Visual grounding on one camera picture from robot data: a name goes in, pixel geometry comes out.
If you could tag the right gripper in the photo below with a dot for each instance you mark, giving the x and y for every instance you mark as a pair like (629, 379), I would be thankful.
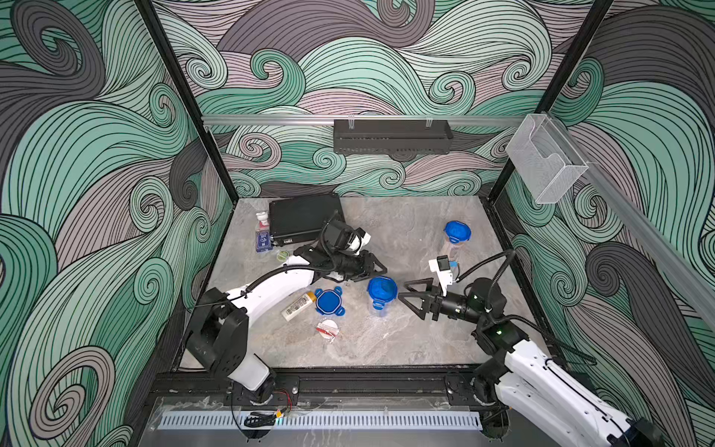
(435, 305)

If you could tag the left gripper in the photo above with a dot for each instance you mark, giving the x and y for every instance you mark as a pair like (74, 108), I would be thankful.
(364, 267)

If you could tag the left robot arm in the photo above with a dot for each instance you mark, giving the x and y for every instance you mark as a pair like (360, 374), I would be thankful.
(218, 332)

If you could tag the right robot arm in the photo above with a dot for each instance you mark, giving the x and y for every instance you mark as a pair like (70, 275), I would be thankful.
(521, 376)

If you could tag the round red white packet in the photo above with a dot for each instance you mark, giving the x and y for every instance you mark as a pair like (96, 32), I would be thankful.
(328, 329)

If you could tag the white tube orange cap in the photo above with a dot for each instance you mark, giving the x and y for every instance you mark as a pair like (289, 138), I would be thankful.
(299, 305)

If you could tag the small green round soap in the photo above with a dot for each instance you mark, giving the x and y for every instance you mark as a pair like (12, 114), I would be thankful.
(282, 255)

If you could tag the black ribbed case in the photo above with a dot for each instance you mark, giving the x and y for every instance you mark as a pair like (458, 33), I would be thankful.
(300, 219)

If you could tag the blue playing card box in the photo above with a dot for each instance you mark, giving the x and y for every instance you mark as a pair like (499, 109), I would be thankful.
(263, 242)

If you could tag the white pink small bottle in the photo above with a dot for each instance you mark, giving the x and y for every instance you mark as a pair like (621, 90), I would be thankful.
(263, 223)

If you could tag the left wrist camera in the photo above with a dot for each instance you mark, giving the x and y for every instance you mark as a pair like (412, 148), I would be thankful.
(356, 242)

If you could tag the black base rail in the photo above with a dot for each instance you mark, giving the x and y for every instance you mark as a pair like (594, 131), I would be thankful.
(296, 386)

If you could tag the black wall shelf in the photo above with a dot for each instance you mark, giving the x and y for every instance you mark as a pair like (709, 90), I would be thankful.
(393, 138)

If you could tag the clear acrylic wall holder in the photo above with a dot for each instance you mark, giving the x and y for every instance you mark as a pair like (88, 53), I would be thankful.
(546, 157)

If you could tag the aluminium wall rail back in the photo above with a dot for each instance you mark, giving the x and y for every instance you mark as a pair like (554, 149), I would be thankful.
(328, 120)

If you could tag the aluminium wall rail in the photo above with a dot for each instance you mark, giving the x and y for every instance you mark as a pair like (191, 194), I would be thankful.
(328, 120)
(627, 189)

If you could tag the white perforated cable duct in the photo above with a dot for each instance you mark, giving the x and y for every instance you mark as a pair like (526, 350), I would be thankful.
(356, 420)

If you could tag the aluminium wall rail right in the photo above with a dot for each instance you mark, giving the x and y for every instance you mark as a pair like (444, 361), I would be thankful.
(627, 189)

